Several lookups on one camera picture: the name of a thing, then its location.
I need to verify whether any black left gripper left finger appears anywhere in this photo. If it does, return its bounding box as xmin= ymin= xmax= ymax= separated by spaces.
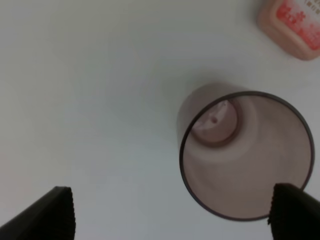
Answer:
xmin=0 ymin=186 xmax=76 ymax=240

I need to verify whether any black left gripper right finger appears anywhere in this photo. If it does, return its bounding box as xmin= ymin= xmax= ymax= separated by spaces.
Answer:
xmin=268 ymin=183 xmax=320 ymax=240

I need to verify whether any translucent purple plastic cup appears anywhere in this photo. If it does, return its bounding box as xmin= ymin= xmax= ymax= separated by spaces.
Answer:
xmin=176 ymin=82 xmax=315 ymax=222

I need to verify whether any pink lotion bottle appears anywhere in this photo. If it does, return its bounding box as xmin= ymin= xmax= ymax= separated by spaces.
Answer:
xmin=257 ymin=0 xmax=320 ymax=61

